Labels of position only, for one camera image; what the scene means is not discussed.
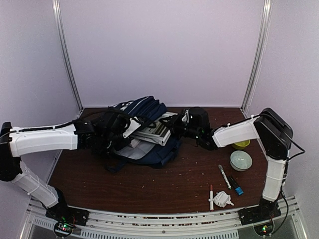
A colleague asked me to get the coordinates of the grey marker pen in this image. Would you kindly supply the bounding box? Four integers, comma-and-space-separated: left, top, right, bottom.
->
218, 164, 232, 190

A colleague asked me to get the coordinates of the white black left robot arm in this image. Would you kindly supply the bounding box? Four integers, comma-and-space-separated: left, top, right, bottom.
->
0, 109, 140, 221

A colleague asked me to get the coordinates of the black white illustrated book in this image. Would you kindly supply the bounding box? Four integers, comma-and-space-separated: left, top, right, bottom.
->
132, 112, 177, 146

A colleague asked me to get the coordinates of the navy blue student backpack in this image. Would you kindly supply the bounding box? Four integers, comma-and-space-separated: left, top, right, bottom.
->
100, 96, 182, 173

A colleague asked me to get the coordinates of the pale blue ceramic bowl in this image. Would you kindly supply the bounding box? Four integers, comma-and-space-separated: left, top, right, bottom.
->
230, 150, 253, 172

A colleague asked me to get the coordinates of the aluminium front rail frame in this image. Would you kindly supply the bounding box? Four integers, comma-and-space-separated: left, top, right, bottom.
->
23, 196, 307, 239

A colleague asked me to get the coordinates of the right aluminium corner post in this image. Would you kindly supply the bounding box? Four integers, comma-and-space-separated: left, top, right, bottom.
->
241, 0, 272, 115

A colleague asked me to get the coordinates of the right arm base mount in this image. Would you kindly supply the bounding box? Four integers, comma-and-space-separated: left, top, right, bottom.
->
238, 197, 289, 238

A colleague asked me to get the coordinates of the white red-capped pen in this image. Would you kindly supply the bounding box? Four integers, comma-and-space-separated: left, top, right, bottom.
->
208, 185, 214, 212

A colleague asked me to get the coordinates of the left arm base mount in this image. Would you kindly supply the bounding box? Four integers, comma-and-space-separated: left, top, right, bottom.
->
42, 189, 89, 239

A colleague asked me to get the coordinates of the yellow green bowl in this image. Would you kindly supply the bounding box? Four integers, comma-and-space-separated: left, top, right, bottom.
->
231, 140, 250, 150

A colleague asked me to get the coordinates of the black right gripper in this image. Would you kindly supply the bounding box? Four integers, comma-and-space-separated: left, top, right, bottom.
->
159, 114, 200, 141

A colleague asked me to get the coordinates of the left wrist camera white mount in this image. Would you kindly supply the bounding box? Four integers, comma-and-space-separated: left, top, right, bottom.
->
123, 117, 141, 138

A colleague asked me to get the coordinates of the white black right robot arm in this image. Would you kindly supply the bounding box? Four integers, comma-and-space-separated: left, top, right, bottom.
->
168, 107, 305, 220

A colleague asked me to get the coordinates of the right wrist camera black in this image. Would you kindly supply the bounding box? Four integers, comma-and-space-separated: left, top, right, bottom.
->
181, 108, 192, 124

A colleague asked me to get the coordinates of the black blue marker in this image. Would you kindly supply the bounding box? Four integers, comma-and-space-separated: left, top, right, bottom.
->
228, 176, 244, 196

